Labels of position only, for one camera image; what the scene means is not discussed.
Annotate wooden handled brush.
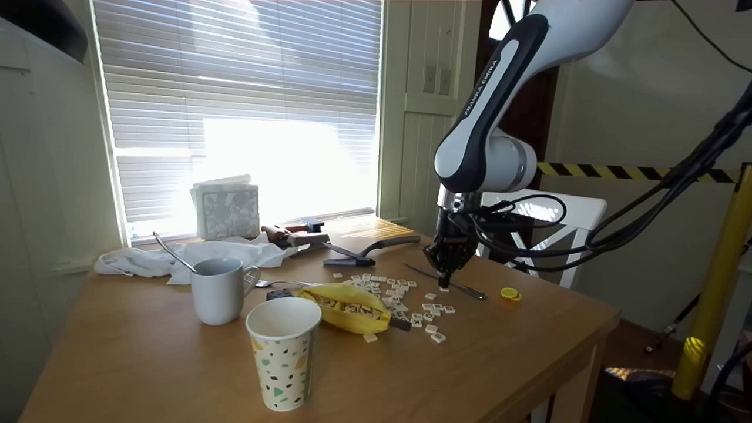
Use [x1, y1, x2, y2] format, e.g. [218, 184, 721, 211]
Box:
[258, 224, 296, 250]

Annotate crumpled white cloth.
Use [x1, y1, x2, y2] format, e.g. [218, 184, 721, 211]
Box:
[92, 232, 303, 286]

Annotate metal teaspoon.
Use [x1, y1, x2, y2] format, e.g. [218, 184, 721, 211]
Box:
[251, 276, 316, 293]

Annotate black cable bundle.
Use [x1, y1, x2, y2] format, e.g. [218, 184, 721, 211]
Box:
[467, 191, 629, 277]

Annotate white mug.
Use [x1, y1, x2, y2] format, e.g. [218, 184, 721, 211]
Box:
[188, 256, 258, 328]

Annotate yellow black hazard tape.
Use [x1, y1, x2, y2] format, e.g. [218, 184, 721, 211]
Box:
[537, 160, 742, 189]

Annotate metal spoon in mug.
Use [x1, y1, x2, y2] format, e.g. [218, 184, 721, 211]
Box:
[151, 231, 199, 277]

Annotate metal table knife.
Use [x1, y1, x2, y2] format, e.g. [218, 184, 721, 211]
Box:
[403, 261, 488, 303]

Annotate dotted paper cup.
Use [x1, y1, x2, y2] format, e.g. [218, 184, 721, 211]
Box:
[243, 297, 325, 415]

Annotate black spatula with metal handle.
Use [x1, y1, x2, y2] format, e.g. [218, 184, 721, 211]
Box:
[321, 232, 424, 272]

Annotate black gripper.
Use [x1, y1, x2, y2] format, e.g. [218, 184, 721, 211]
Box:
[425, 209, 481, 292]

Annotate large white window blind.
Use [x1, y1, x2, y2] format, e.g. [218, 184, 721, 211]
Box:
[89, 0, 385, 237]

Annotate yellow pole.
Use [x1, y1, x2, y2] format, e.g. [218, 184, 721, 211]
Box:
[670, 163, 752, 401]

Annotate patterned tissue box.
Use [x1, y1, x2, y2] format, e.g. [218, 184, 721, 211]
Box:
[188, 174, 264, 241]

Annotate silver and black stapler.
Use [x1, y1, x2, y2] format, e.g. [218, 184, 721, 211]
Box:
[285, 220, 331, 247]

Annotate white rack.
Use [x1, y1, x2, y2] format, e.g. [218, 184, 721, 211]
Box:
[479, 191, 612, 292]

